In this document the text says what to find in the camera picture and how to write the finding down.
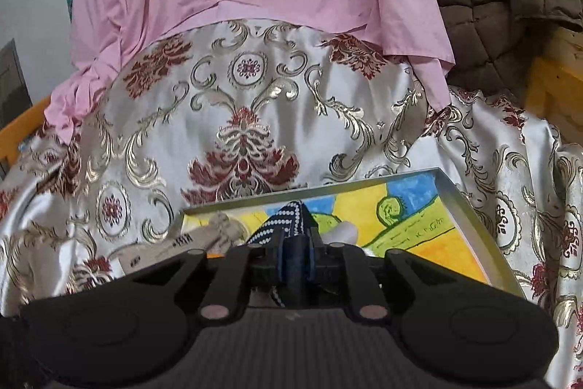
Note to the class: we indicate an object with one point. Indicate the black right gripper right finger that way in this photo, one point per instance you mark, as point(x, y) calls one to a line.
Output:
point(367, 288)

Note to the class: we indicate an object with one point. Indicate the silver tray with painted bottom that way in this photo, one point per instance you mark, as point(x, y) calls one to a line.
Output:
point(422, 213)

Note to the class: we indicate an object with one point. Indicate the grey wall panel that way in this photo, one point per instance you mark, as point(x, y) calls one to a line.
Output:
point(14, 94)

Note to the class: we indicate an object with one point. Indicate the wooden sofa armrest left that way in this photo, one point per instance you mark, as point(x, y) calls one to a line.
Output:
point(18, 132)

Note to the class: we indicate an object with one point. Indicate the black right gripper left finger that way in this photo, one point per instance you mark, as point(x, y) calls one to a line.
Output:
point(184, 281)

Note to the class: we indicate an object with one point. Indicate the beige drawstring pouch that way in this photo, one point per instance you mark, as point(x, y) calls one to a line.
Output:
point(215, 236)

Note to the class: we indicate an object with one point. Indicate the navy white striped sock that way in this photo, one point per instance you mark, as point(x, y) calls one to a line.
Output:
point(290, 237)

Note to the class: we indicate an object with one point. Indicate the floral satin sofa cover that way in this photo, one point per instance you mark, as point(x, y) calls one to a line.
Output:
point(251, 107)

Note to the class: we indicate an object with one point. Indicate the wooden sofa armrest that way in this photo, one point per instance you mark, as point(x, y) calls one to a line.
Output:
point(18, 132)
point(555, 84)

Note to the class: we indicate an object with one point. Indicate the wooden sofa armrest right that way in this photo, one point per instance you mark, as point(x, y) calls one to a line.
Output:
point(555, 84)

